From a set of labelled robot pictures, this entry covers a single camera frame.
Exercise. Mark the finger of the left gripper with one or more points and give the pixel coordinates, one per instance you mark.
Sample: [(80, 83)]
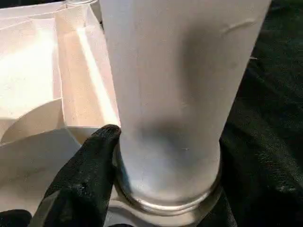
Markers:
[(13, 218)]

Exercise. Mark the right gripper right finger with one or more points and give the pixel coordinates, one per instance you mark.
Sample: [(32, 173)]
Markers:
[(258, 201)]

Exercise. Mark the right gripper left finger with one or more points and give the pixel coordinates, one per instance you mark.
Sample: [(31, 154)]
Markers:
[(78, 184)]

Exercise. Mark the white table frame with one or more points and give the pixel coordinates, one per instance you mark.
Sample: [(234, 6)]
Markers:
[(28, 71)]

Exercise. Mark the white plastic table leg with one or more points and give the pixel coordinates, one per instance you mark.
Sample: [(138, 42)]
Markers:
[(177, 71), (78, 2)]

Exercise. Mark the black work mat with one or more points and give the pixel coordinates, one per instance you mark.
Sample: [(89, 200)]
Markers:
[(272, 82)]

